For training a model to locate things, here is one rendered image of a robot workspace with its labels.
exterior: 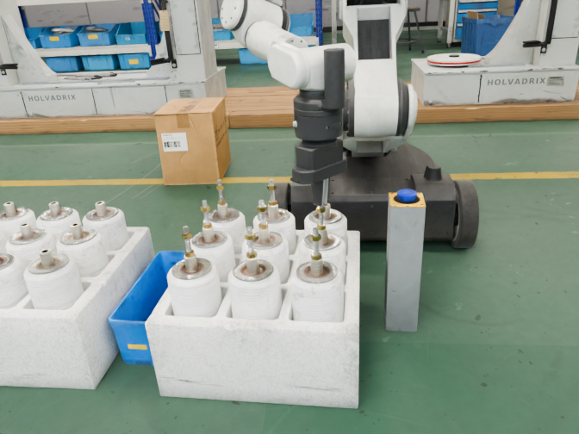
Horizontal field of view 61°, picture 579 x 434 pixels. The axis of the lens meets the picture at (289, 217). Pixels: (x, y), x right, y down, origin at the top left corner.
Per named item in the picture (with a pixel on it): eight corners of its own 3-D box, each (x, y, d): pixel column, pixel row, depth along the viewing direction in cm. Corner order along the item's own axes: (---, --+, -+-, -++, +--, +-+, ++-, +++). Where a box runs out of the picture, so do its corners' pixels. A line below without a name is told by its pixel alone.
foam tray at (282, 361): (213, 288, 132) (205, 227, 124) (358, 292, 126) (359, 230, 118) (159, 396, 97) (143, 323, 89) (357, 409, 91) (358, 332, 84)
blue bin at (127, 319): (166, 288, 132) (158, 250, 127) (205, 289, 131) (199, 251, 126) (116, 366, 105) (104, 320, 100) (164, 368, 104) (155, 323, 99)
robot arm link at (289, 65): (297, 95, 81) (260, 72, 91) (341, 87, 85) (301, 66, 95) (299, 55, 78) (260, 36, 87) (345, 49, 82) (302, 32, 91)
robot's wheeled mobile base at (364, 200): (298, 173, 202) (295, 92, 188) (426, 171, 196) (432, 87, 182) (282, 249, 144) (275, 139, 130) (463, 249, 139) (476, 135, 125)
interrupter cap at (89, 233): (71, 230, 111) (70, 227, 111) (102, 230, 110) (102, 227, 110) (52, 246, 104) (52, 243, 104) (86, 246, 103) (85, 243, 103)
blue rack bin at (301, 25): (282, 34, 564) (281, 14, 555) (315, 32, 560) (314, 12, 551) (277, 38, 519) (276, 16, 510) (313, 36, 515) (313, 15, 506)
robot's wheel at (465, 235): (443, 229, 156) (449, 170, 147) (459, 228, 155) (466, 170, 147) (457, 260, 138) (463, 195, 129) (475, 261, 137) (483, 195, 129)
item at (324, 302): (352, 359, 94) (352, 279, 86) (306, 374, 91) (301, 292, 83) (331, 330, 102) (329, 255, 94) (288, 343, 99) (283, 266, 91)
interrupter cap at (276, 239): (246, 252, 97) (246, 249, 97) (245, 235, 104) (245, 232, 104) (284, 248, 98) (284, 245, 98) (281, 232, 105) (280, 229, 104)
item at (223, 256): (245, 299, 114) (237, 230, 106) (234, 325, 105) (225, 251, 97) (205, 297, 115) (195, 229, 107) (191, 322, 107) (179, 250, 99)
